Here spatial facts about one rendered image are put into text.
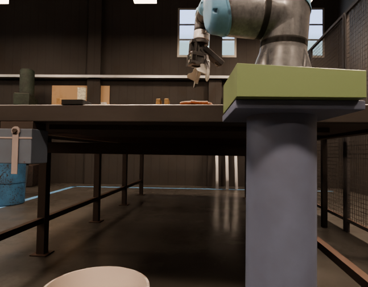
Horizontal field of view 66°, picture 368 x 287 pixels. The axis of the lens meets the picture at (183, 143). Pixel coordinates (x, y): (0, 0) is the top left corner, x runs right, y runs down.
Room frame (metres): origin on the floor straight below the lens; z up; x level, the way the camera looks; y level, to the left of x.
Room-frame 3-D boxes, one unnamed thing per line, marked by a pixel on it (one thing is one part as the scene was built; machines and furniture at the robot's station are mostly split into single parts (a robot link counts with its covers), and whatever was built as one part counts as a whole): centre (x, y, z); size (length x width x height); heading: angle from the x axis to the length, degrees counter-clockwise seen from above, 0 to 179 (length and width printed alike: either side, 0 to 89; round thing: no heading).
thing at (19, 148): (1.02, 0.58, 0.77); 0.14 x 0.11 x 0.18; 85
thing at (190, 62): (1.29, -0.06, 1.21); 0.09 x 0.08 x 0.12; 109
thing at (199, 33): (1.29, -0.08, 1.29); 0.08 x 0.08 x 0.05
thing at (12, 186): (4.08, 2.57, 0.46); 0.59 x 0.59 x 0.92
